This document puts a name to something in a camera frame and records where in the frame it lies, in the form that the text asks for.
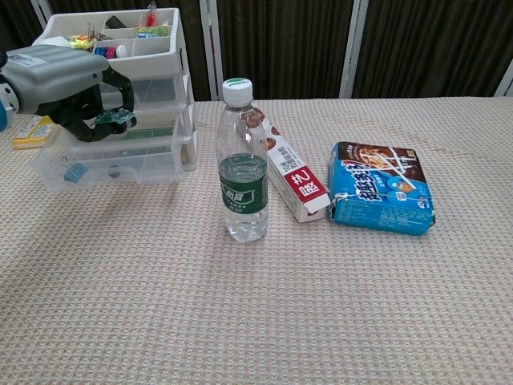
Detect white plastic drawer organizer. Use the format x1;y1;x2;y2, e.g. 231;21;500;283
31;6;200;184

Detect dark pleated curtain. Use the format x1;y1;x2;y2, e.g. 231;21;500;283
0;0;513;111

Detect white partition post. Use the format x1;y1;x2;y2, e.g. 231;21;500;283
493;59;513;97
30;0;55;30
199;0;224;101
338;0;370;99

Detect green yellow packet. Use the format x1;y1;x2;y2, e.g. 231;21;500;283
134;26;172;38

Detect yellow cardboard box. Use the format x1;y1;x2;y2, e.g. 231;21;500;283
11;115;61;151

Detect small green circuit board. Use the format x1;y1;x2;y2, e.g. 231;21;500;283
95;107;135;128

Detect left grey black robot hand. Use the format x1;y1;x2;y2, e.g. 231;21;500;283
2;44;137;144

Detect beige woven tablecloth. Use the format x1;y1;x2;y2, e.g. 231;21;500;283
0;95;513;385

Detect clear drawer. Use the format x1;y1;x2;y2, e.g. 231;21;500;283
28;126;194;194
138;154;189;184
99;73;190;110

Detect clear top drawer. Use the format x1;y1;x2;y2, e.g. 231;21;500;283
99;73;190;110

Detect yellow candy wrapper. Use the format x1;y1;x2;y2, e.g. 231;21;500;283
67;34;95;49

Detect red white toothpaste box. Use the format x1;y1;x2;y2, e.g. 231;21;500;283
250;102;332;224

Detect metal binder clips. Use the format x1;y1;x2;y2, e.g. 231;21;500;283
86;22;109;41

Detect blue cookie package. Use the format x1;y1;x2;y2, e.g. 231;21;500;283
328;140;437;237

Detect blue binder clip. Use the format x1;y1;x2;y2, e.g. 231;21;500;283
59;158;89;185

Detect clear bottom drawer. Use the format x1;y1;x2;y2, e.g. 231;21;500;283
138;154;189;184

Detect clear green-label water bottle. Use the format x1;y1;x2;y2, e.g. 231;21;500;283
216;76;270;244

